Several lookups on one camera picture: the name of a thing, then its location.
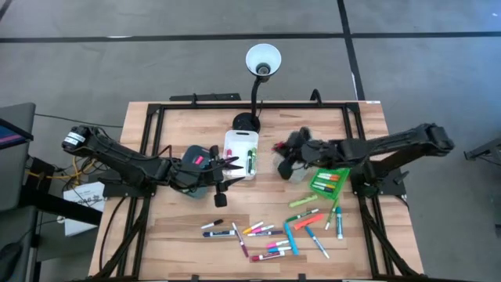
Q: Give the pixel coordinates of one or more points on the orange highlighter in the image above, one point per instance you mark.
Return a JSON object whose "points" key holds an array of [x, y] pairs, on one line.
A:
{"points": [[309, 221]]}

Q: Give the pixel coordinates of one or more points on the pink Expo marker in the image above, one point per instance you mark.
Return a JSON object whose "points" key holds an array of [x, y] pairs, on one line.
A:
{"points": [[229, 152]]}

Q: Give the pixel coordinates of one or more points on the lime green highlighter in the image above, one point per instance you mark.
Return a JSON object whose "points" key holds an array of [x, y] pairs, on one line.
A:
{"points": [[303, 201]]}

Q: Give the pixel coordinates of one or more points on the black flat bar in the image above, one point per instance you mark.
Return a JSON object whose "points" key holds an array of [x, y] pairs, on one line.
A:
{"points": [[211, 97]]}

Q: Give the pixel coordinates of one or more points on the black table clamp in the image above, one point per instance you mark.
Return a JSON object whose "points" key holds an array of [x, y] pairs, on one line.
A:
{"points": [[301, 278], [313, 95], [195, 278], [193, 102]]}

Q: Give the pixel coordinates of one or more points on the purple dry-erase marker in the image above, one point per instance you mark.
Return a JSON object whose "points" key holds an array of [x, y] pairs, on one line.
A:
{"points": [[266, 233]]}

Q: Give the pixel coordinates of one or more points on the black cap white marker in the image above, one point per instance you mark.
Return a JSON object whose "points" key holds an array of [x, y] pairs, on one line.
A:
{"points": [[217, 222]]}

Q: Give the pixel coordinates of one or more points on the black computer mouse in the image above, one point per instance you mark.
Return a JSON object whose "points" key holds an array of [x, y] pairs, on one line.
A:
{"points": [[9, 258]]}

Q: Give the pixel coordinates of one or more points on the teal Expo marker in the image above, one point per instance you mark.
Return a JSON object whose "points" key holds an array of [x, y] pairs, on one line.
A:
{"points": [[339, 223]]}

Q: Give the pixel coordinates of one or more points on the teal highlighter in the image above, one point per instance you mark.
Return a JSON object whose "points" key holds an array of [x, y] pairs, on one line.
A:
{"points": [[291, 239]]}

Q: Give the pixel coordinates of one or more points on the white plastic bin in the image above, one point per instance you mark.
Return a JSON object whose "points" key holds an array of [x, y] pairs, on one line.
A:
{"points": [[238, 141]]}

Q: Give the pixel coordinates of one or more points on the dark green Expo marker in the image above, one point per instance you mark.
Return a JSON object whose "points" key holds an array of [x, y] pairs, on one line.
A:
{"points": [[249, 164]]}

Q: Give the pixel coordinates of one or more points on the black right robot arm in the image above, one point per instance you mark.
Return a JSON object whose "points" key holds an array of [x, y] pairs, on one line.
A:
{"points": [[391, 143]]}

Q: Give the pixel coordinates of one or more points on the black desk leg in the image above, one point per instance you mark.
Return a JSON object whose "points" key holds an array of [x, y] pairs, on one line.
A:
{"points": [[58, 205]]}

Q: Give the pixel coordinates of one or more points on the blue Expo marker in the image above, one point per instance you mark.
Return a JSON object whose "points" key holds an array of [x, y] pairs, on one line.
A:
{"points": [[219, 233]]}

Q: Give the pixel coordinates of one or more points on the black aluminium table frame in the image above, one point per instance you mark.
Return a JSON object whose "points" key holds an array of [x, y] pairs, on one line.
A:
{"points": [[254, 105]]}

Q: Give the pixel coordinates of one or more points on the grey desk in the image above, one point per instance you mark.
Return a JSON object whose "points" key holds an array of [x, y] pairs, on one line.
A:
{"points": [[15, 176]]}

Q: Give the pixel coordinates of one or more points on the pink cap white marker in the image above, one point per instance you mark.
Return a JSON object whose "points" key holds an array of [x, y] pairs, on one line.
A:
{"points": [[276, 244], [262, 229]]}

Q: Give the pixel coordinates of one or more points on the pink highlighter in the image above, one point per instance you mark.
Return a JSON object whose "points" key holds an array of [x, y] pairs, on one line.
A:
{"points": [[199, 160]]}

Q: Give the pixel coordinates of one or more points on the teal cap white marker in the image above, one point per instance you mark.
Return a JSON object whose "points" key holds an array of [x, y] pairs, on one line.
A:
{"points": [[280, 249]]}

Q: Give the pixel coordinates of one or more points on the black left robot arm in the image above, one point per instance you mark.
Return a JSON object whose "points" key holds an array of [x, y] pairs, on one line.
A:
{"points": [[117, 160]]}

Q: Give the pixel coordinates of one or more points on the long magenta cap marker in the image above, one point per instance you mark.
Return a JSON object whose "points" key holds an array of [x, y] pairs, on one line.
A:
{"points": [[239, 239]]}

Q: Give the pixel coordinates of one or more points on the black gooseneck desk lamp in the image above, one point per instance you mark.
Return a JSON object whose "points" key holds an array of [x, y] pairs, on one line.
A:
{"points": [[246, 122]]}

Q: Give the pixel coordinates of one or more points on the orange cap thin marker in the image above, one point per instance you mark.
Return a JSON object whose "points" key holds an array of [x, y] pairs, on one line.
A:
{"points": [[330, 177]]}

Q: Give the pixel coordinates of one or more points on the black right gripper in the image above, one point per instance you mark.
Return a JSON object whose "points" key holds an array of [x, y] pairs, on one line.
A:
{"points": [[319, 152]]}

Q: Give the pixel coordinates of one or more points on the yellow cap white marker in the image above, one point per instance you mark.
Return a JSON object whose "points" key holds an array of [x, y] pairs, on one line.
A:
{"points": [[252, 228]]}

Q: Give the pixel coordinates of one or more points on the dark tablet screen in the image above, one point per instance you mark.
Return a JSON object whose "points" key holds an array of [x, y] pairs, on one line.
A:
{"points": [[11, 137]]}

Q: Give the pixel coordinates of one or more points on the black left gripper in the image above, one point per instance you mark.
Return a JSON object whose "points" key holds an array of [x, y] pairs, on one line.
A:
{"points": [[213, 172]]}

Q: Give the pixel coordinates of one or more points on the teal plastic bin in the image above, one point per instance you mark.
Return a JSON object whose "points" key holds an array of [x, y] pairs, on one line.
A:
{"points": [[189, 154]]}

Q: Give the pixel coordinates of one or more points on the light green Expo marker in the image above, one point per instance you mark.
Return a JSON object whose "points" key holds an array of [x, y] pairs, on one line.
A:
{"points": [[254, 160]]}

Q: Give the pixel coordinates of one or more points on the green plastic basket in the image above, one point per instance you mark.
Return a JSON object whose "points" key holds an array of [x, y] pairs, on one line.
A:
{"points": [[344, 172]]}

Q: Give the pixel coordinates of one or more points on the black stand foot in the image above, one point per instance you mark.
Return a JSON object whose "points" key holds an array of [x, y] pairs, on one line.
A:
{"points": [[485, 150]]}

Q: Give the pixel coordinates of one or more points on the white paper sheet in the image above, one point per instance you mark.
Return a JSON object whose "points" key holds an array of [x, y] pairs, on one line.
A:
{"points": [[82, 190]]}

